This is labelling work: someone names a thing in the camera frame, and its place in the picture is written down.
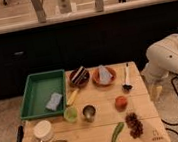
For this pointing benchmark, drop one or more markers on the grey cloth piece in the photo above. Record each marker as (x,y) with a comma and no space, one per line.
(104,74)

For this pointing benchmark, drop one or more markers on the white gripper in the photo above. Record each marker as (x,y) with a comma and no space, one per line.
(151,75)

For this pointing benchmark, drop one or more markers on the dark bowl with cake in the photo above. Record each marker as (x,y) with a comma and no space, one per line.
(79,77)

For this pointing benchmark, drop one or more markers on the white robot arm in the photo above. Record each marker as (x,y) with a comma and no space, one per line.
(162,59)

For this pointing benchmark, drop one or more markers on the green chili pepper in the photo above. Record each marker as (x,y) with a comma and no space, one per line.
(119,127)

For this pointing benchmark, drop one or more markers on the bunch of dark grapes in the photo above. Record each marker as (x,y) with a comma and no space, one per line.
(135,125)

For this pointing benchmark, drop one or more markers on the metal cup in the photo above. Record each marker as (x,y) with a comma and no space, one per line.
(89,113)

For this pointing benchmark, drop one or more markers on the blue sponge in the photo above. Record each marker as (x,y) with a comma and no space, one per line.
(54,101)

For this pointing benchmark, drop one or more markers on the green plastic tray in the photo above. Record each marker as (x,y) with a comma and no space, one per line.
(38,91)

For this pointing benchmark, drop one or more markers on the orange plate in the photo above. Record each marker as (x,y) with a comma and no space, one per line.
(96,78)

